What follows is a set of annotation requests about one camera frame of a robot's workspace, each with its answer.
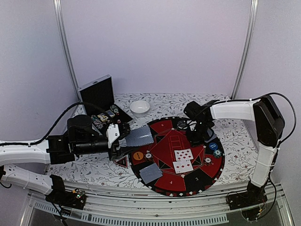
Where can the round red black poker mat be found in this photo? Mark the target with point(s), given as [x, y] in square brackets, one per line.
[168, 138]

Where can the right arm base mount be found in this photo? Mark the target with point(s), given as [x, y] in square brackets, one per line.
[250, 203]

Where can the nine of diamonds card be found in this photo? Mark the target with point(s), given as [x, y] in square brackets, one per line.
[183, 155]

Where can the black triangular all-in button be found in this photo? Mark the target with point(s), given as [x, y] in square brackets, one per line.
[122, 162]

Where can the left aluminium frame post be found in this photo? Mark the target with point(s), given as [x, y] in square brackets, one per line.
[63, 37]

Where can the aluminium poker chip case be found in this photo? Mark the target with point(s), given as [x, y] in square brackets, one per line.
[100, 93]

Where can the green fifty poker chip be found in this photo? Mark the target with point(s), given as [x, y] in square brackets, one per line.
[217, 153]

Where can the short green chip row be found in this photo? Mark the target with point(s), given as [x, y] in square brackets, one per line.
[114, 109]

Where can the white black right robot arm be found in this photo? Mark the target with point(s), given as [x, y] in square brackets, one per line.
[268, 122]

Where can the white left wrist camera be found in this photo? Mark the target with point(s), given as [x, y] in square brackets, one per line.
[116, 132]

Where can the orange big blind button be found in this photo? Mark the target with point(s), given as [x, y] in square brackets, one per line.
[138, 156]

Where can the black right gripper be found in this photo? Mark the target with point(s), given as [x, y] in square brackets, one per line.
[194, 142]

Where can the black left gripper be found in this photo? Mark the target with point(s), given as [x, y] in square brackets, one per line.
[118, 154]

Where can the three of diamonds card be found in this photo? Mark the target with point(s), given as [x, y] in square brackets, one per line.
[182, 166]

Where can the white ceramic bowl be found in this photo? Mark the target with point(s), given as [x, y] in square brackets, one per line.
[139, 108]

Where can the orange black hundred chip stack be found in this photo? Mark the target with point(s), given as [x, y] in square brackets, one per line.
[148, 157]

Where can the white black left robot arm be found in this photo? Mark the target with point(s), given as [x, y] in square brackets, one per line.
[79, 139]

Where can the aluminium frame post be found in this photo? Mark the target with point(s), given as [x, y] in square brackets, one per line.
[63, 37]
[247, 44]

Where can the blue small blind button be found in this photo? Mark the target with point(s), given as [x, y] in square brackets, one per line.
[213, 146]

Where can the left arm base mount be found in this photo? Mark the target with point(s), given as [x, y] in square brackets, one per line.
[75, 199]

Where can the dealt blue playing card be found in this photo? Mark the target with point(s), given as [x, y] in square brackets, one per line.
[150, 173]

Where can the black dealer button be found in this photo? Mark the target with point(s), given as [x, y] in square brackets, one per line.
[182, 124]

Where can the right aluminium frame post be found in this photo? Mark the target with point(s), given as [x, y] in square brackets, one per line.
[247, 44]

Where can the row of poker chips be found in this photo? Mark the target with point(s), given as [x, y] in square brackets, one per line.
[96, 121]

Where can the boxed playing card deck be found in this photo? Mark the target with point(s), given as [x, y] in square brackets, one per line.
[104, 117]

